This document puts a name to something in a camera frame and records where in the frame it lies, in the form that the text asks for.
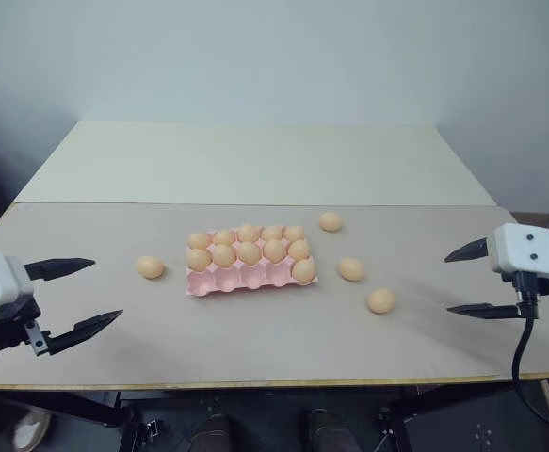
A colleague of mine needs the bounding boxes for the dark rounded shape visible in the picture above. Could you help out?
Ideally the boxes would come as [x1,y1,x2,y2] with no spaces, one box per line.
[189,412,232,452]

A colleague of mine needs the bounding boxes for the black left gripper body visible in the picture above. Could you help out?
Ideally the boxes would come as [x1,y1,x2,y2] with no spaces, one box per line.
[0,293,53,357]

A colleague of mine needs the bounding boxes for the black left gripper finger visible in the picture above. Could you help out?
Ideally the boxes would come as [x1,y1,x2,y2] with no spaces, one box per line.
[44,309,125,357]
[23,257,97,283]

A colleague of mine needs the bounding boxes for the pink egg tray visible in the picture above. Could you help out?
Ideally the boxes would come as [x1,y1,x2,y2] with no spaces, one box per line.
[183,228,322,299]

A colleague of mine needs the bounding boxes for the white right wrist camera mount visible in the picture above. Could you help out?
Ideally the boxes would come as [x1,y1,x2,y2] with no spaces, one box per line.
[487,222,549,300]

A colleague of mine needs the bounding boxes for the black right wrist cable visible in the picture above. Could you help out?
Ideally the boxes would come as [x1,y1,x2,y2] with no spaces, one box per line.
[510,270,549,432]

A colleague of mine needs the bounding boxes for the light shoe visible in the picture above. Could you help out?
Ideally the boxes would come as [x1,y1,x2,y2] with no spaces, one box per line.
[11,408,53,451]

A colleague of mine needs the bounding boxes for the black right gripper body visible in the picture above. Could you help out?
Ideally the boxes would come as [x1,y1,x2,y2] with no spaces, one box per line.
[499,270,549,303]

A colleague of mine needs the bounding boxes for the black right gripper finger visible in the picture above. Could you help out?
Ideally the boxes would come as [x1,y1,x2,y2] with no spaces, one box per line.
[444,237,492,265]
[446,303,526,322]

